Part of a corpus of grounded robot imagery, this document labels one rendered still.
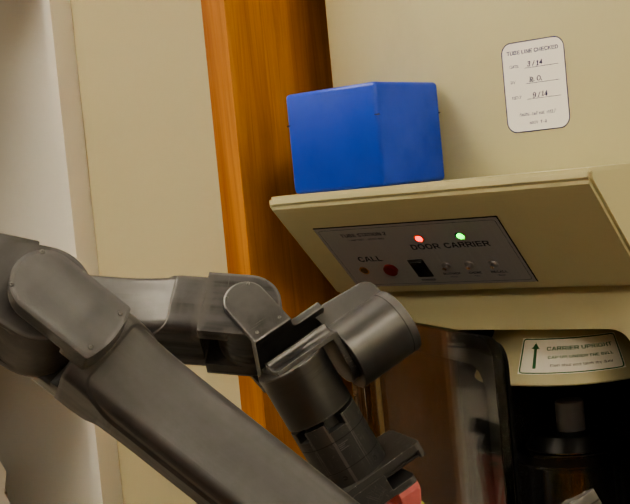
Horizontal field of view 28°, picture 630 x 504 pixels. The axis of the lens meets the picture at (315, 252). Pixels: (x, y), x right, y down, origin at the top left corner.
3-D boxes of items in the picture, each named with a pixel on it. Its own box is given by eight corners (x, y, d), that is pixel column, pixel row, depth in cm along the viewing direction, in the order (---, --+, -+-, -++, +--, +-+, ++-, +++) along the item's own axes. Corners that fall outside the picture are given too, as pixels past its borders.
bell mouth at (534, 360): (533, 354, 133) (528, 302, 133) (695, 355, 122) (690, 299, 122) (444, 384, 119) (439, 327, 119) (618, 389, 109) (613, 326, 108)
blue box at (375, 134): (358, 188, 121) (349, 94, 121) (446, 179, 115) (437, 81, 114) (293, 194, 113) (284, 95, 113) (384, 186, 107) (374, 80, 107)
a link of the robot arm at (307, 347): (243, 368, 101) (266, 373, 95) (311, 322, 103) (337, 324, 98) (285, 439, 102) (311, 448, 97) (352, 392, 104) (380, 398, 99)
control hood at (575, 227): (349, 290, 124) (340, 189, 123) (663, 281, 104) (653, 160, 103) (275, 306, 115) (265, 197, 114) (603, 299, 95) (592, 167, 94)
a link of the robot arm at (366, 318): (227, 353, 107) (214, 297, 100) (332, 282, 111) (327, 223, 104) (312, 450, 101) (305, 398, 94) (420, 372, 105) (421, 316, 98)
